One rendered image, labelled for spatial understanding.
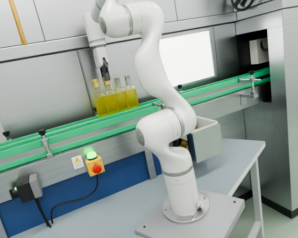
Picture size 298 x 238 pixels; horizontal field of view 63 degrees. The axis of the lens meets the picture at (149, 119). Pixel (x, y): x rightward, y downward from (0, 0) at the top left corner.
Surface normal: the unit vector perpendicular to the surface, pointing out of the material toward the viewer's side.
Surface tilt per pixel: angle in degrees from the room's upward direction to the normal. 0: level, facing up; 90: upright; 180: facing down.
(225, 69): 90
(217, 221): 3
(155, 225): 3
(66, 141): 90
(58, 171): 90
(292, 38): 90
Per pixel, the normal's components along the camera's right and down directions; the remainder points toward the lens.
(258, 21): -0.89, 0.28
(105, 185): 0.42, 0.15
